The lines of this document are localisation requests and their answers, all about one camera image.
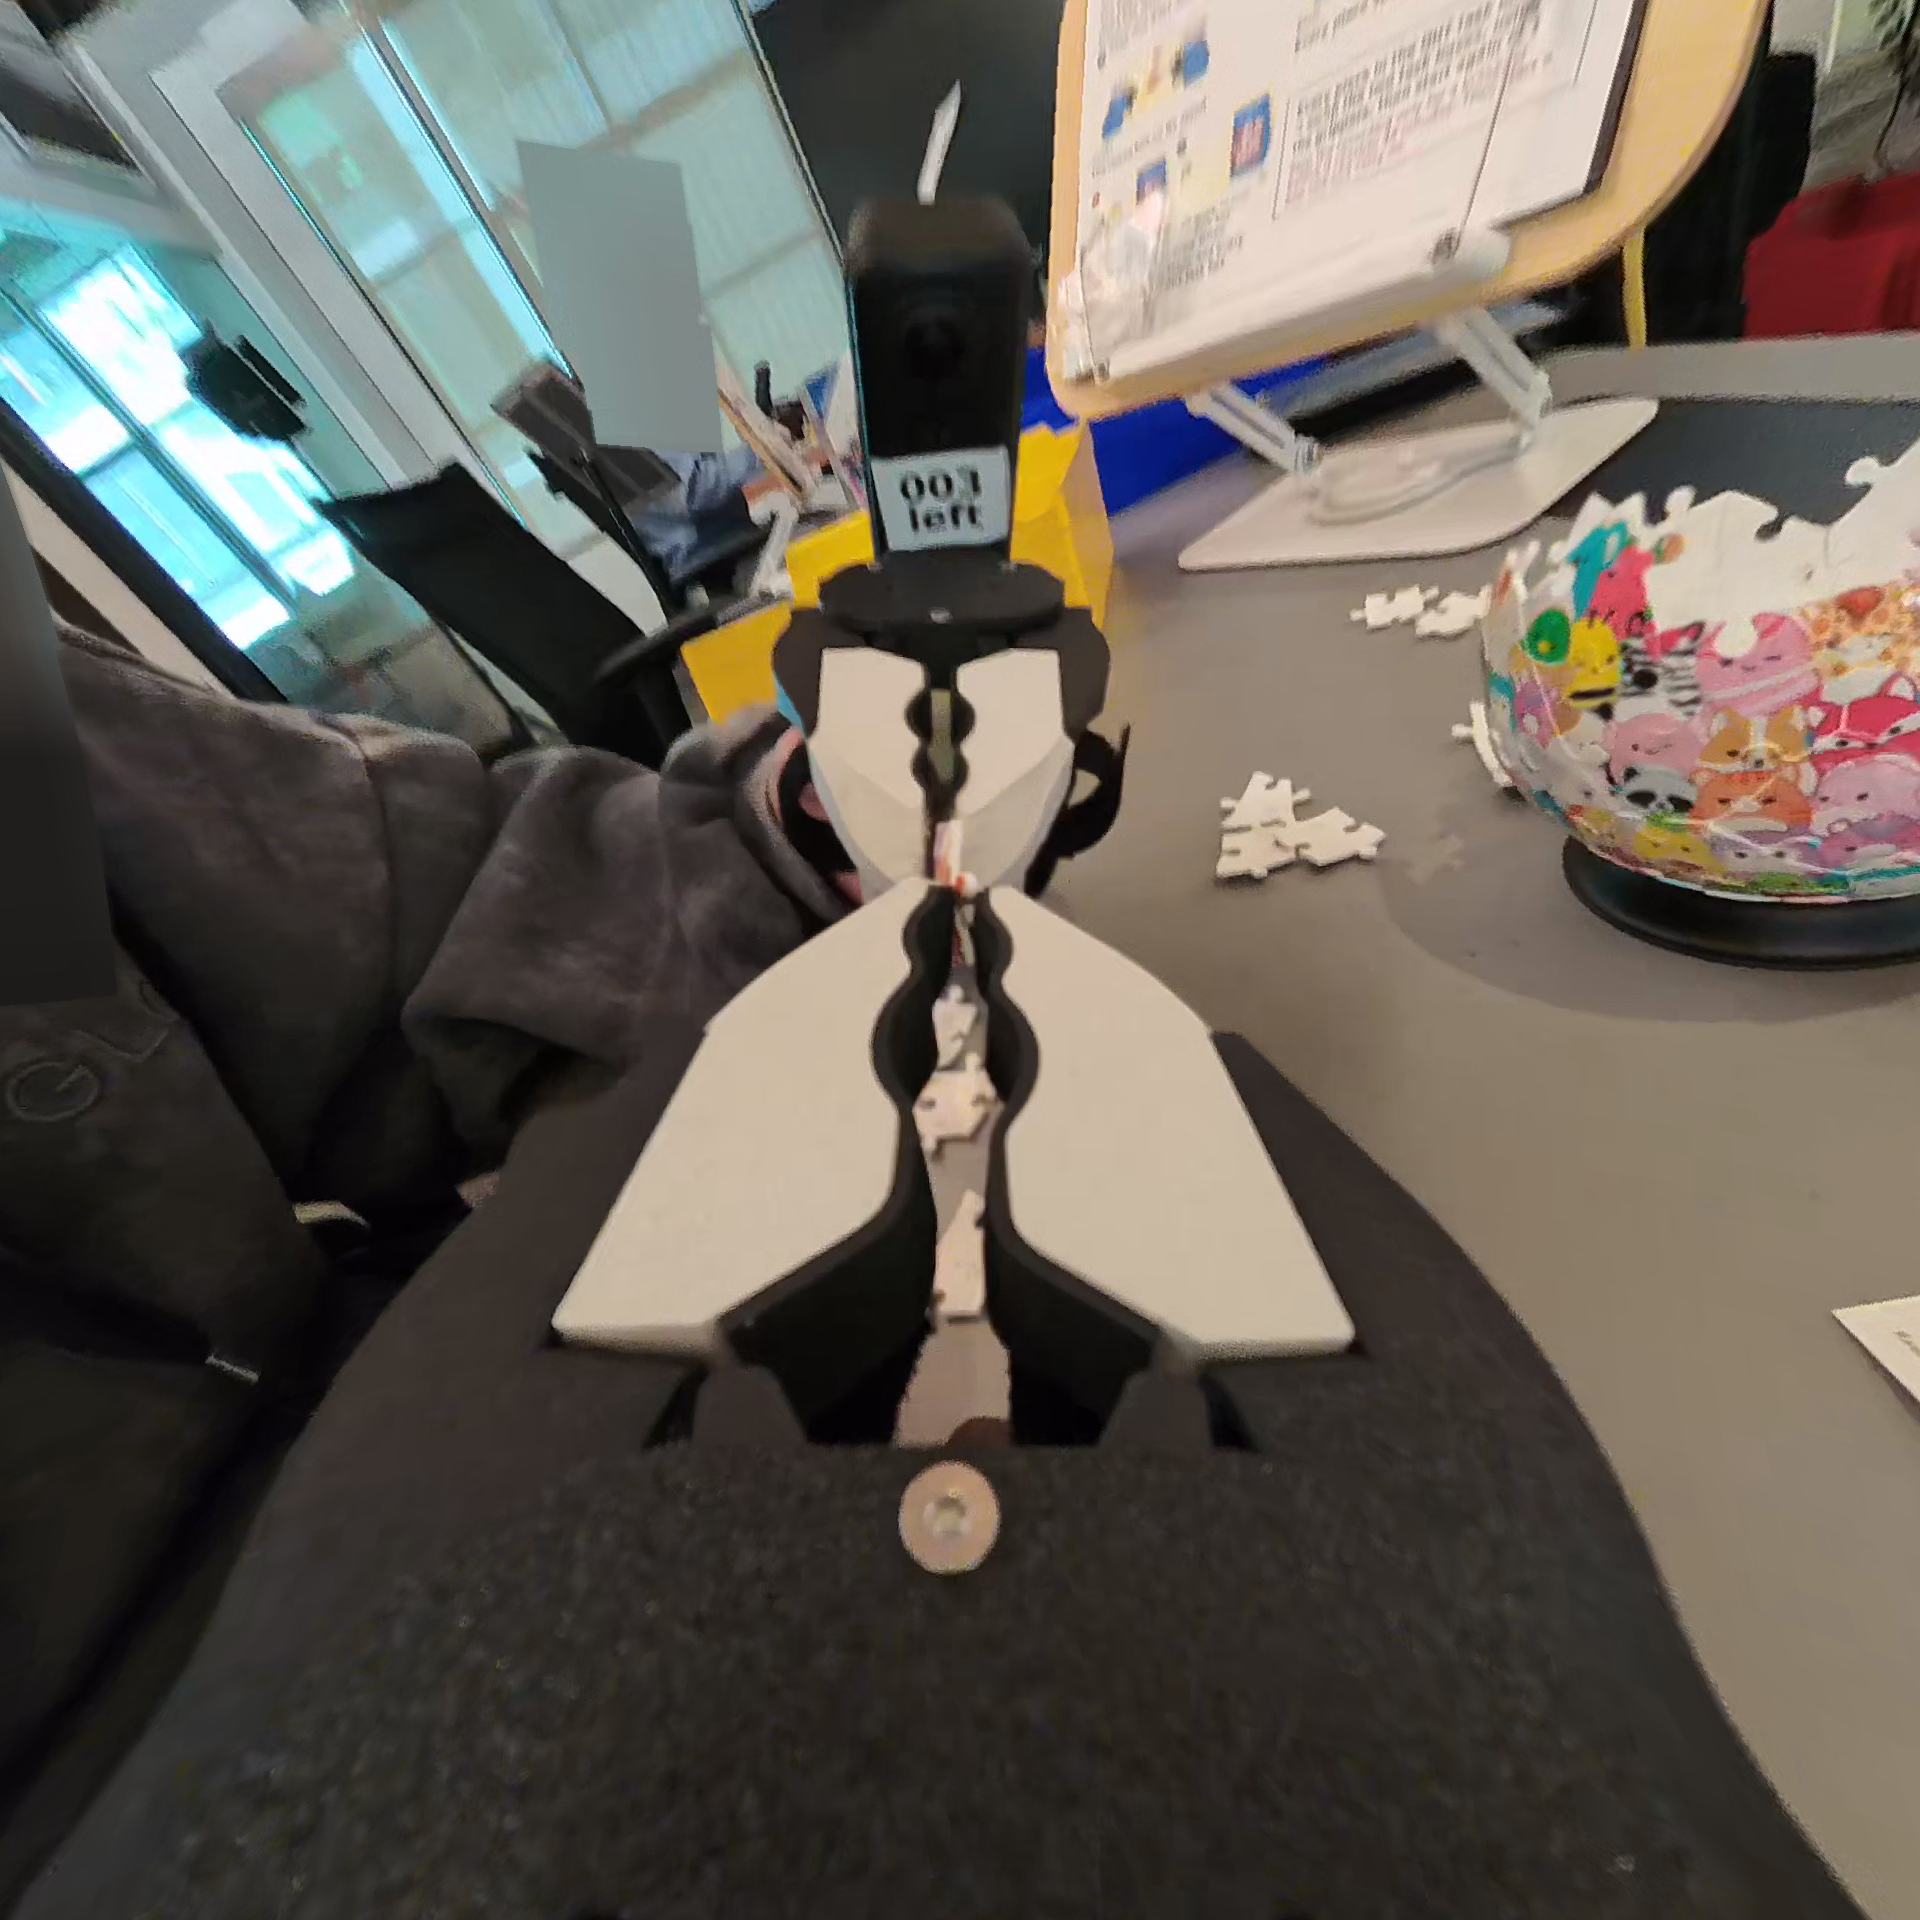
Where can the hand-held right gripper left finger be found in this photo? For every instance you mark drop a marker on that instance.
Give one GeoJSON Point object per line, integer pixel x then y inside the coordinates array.
{"type": "Point", "coordinates": [735, 1185]}

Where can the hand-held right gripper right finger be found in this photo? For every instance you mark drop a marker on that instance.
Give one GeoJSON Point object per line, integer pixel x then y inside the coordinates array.
{"type": "Point", "coordinates": [1171, 1185]}

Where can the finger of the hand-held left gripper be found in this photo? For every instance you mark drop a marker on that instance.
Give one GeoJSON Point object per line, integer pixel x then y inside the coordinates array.
{"type": "Point", "coordinates": [1014, 750]}
{"type": "Point", "coordinates": [870, 750]}

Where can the partly built puzzle ball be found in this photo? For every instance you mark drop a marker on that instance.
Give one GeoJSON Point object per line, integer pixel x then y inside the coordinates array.
{"type": "Point", "coordinates": [1725, 721]}

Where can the person's left forearm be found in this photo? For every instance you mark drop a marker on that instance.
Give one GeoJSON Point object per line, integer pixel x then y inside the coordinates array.
{"type": "Point", "coordinates": [600, 902]}

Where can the joined white puzzle pieces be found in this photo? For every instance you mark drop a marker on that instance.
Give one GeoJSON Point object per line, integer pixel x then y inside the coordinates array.
{"type": "Point", "coordinates": [1307, 849]}

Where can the black puzzle ball stand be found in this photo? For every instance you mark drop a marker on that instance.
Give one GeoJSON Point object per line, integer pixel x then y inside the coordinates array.
{"type": "Point", "coordinates": [1694, 914]}

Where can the puzzle instruction leaflet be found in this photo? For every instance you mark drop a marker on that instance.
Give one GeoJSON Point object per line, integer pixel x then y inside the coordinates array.
{"type": "Point", "coordinates": [1881, 1349]}

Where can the person's left hand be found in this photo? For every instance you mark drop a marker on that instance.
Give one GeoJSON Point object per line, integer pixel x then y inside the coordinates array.
{"type": "Point", "coordinates": [809, 797]}

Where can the upright white strip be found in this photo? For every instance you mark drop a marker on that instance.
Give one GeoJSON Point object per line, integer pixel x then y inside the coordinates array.
{"type": "Point", "coordinates": [940, 143]}

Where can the yellow box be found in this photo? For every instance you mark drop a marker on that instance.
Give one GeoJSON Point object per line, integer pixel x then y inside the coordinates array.
{"type": "Point", "coordinates": [1073, 525]}

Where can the blue plastic bin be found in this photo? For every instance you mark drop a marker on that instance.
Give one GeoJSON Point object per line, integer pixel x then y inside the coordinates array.
{"type": "Point", "coordinates": [1171, 421]}

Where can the dark office chairs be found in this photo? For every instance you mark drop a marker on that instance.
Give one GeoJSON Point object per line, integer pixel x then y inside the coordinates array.
{"type": "Point", "coordinates": [494, 599]}

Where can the printed instruction sheet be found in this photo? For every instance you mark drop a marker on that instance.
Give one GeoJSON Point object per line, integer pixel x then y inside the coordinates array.
{"type": "Point", "coordinates": [1349, 136]}

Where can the black mounted device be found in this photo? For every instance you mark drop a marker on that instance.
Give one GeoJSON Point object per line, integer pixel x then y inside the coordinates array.
{"type": "Point", "coordinates": [247, 382]}

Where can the round wooden table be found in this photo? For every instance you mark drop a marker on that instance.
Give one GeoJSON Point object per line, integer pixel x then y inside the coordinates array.
{"type": "Point", "coordinates": [1694, 149]}

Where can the red seat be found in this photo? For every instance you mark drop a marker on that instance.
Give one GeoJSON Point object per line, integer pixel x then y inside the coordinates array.
{"type": "Point", "coordinates": [1829, 254]}

